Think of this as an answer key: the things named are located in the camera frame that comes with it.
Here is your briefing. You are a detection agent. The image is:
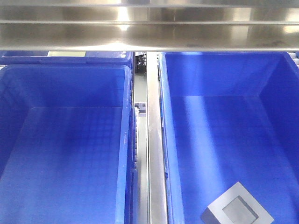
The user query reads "gray square base block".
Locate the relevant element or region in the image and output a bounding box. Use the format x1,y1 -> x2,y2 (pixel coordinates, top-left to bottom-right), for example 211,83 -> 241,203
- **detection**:
201,182 -> 274,224

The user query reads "right blue sorting bin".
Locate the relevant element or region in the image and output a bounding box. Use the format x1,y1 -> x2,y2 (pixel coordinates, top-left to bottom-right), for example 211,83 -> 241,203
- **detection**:
159,52 -> 299,224

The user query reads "blue sorting bin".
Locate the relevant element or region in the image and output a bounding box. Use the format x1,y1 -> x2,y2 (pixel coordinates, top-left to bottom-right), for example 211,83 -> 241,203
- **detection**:
159,52 -> 299,224
0,64 -> 133,224

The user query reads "left blue sorting bin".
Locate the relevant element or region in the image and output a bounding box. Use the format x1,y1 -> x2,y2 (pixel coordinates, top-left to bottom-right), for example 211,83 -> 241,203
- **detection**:
0,64 -> 133,224

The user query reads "blue bin behind left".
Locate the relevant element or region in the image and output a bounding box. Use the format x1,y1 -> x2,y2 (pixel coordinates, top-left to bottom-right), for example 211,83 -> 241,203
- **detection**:
0,51 -> 135,68

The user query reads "stainless steel shelf rack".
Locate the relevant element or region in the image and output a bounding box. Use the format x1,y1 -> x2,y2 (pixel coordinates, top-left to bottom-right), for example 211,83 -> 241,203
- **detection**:
0,0 -> 299,224

